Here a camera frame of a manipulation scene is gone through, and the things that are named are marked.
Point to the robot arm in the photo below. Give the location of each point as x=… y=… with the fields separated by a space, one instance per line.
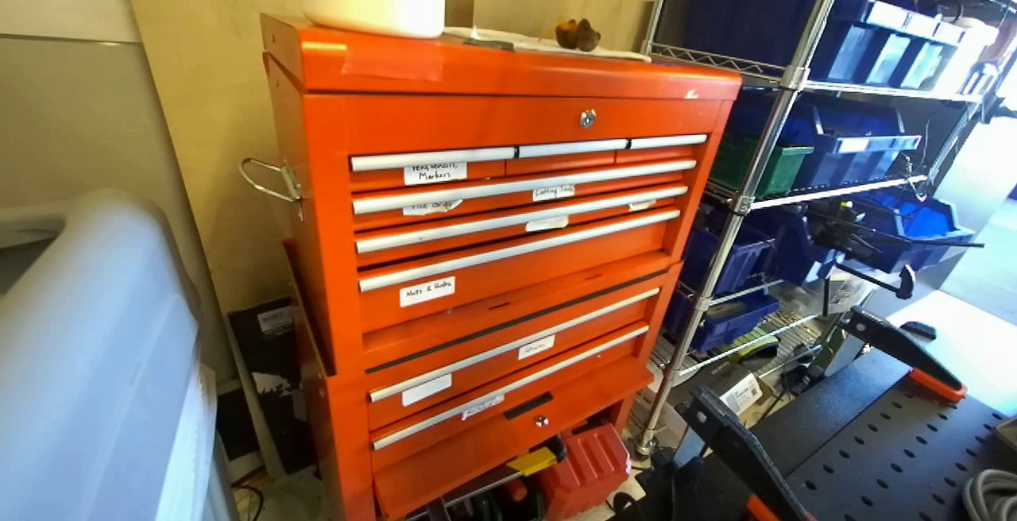
x=95 y=362

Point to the brown doll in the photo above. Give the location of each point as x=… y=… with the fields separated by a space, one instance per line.
x=578 y=35

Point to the wide orange drawer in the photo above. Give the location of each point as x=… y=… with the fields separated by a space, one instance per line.
x=445 y=438
x=516 y=275
x=493 y=202
x=493 y=378
x=477 y=241

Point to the small orange drawer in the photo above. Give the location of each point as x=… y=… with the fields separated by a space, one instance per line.
x=381 y=179
x=659 y=152
x=556 y=164

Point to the orange tool cabinet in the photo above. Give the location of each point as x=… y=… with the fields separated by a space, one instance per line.
x=493 y=100

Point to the small black flat object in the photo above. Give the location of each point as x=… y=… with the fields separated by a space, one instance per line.
x=489 y=44

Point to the white cloth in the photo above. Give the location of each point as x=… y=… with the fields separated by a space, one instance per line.
x=540 y=45

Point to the row of blue bins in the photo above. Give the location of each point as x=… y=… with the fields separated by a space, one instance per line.
x=842 y=152
x=763 y=21
x=731 y=259

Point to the yellow tool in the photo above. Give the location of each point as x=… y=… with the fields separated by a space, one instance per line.
x=531 y=461

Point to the blue plastic bin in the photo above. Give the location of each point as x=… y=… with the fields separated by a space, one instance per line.
x=727 y=318

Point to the red plastic case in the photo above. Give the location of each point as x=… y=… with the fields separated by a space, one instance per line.
x=588 y=465

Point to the cardboard box with label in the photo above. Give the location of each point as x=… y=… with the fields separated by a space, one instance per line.
x=735 y=386

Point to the green plastic bin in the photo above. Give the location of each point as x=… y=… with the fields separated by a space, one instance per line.
x=775 y=171

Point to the black flat box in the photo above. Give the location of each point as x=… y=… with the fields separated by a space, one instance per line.
x=274 y=378

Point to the black orange clamp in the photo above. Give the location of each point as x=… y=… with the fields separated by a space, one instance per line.
x=739 y=445
x=898 y=346

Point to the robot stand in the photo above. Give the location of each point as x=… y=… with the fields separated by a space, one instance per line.
x=890 y=449

